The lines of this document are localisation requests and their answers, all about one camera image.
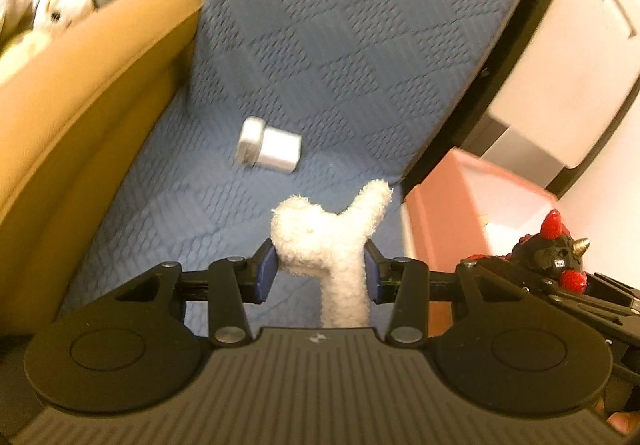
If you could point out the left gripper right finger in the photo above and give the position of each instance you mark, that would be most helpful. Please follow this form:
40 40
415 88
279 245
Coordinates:
404 283

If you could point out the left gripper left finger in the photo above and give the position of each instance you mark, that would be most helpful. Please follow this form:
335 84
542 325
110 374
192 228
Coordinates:
233 282

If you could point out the red black dragon figurine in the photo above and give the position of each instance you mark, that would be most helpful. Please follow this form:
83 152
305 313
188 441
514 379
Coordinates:
551 258

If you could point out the white fluffy hair claw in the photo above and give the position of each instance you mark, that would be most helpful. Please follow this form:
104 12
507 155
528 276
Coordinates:
313 242

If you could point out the white square power adapter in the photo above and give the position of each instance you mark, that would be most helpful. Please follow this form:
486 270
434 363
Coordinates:
280 150

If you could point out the small white charger plug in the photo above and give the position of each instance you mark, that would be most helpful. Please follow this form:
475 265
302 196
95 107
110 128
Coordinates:
250 141

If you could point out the person's right hand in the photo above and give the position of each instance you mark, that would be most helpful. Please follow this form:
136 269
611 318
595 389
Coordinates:
624 422

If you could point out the pink cardboard box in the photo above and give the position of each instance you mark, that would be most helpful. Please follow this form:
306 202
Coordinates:
469 206

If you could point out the blue textured seat cushion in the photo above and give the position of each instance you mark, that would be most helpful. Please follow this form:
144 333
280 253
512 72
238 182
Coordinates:
309 67

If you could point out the yellow plush ball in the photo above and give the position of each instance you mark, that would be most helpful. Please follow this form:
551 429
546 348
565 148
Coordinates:
20 50

